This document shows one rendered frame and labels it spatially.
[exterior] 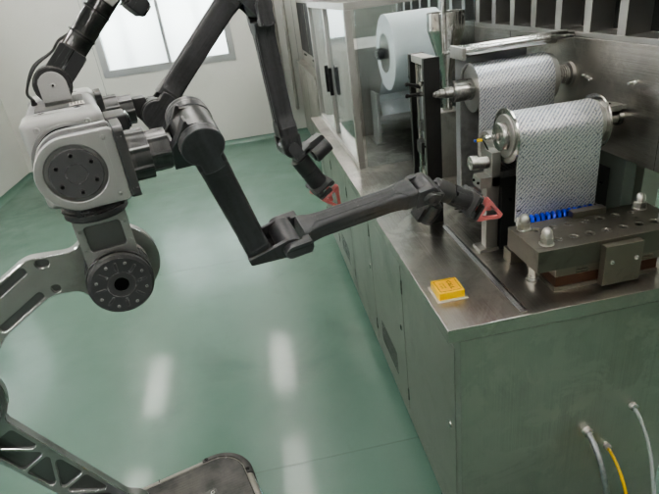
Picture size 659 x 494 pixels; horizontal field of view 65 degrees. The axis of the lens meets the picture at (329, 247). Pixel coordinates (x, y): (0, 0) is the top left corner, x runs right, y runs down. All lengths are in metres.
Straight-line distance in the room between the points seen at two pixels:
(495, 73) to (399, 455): 1.44
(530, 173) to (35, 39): 6.32
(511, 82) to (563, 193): 0.36
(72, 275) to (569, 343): 1.23
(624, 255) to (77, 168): 1.22
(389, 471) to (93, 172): 1.62
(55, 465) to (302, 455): 0.97
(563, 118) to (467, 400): 0.77
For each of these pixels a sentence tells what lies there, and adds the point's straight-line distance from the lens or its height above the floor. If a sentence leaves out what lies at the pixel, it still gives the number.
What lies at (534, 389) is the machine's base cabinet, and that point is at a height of 0.66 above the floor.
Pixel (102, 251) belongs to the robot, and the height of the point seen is 1.21.
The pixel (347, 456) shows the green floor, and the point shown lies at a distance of 2.23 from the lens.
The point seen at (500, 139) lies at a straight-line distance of 1.49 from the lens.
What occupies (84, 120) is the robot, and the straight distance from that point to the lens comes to 0.99.
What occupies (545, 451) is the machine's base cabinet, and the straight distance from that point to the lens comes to 1.71.
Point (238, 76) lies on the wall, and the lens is 6.85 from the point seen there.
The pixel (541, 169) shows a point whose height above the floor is 1.16.
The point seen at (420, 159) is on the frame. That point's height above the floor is 1.10.
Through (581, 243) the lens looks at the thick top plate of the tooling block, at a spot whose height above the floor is 1.03.
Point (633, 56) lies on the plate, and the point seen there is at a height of 1.41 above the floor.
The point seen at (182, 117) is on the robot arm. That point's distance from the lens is 0.91.
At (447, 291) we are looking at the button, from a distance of 1.39.
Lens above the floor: 1.66
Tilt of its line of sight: 26 degrees down
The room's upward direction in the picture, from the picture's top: 8 degrees counter-clockwise
